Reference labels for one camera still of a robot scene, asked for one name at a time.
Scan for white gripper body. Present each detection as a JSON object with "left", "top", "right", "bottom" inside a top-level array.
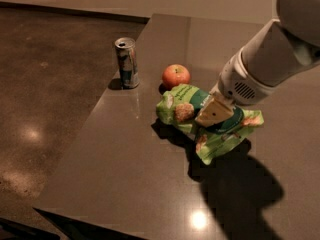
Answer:
[{"left": 217, "top": 49, "right": 275, "bottom": 106}]

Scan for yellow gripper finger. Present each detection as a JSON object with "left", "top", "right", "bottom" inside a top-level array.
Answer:
[{"left": 195, "top": 92, "right": 234, "bottom": 128}]

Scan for green rice chip bag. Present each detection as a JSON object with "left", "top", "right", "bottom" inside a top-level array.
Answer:
[{"left": 156, "top": 84, "right": 264, "bottom": 165}]

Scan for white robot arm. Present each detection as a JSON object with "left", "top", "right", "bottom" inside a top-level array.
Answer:
[{"left": 196, "top": 0, "right": 320, "bottom": 127}]

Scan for red apple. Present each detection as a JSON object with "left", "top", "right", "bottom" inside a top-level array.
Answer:
[{"left": 162, "top": 64, "right": 191, "bottom": 90}]

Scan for silver energy drink can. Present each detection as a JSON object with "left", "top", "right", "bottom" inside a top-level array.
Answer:
[{"left": 114, "top": 37, "right": 139, "bottom": 89}]

